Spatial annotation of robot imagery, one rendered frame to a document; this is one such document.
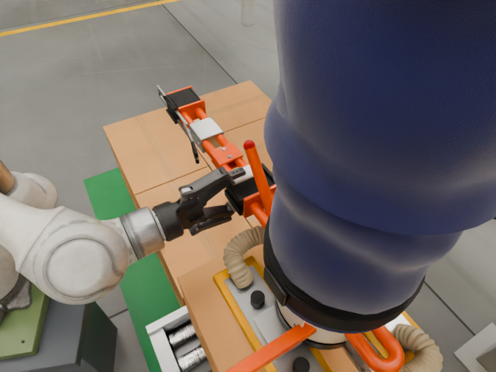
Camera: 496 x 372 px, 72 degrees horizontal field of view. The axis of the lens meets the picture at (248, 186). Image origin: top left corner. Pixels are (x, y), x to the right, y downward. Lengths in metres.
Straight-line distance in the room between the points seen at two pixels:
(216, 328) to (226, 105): 1.55
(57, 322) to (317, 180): 1.10
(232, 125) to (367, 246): 1.76
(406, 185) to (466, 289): 2.10
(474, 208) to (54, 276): 0.42
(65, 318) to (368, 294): 1.03
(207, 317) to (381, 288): 0.60
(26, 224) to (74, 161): 2.39
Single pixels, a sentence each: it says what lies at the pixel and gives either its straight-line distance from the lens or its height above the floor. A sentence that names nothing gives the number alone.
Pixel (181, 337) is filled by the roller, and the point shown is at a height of 0.55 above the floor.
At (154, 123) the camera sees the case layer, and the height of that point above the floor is 0.54.
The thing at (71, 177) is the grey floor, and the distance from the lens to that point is 2.79.
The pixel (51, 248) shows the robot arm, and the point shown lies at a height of 1.47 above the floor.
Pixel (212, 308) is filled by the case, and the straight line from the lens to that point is 0.94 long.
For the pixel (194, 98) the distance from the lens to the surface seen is 0.95.
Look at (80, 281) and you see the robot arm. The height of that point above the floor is 1.44.
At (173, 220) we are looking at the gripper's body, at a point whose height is 1.30.
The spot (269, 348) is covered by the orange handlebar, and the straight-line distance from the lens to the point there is 0.57.
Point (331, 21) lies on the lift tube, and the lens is 0.22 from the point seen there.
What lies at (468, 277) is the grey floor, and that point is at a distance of 2.39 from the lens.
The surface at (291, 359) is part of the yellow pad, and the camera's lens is 0.68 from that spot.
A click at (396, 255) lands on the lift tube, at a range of 0.34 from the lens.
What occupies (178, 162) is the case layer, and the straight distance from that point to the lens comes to 1.85.
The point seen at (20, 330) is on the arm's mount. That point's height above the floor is 0.78.
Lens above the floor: 1.82
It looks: 49 degrees down
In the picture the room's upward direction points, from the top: straight up
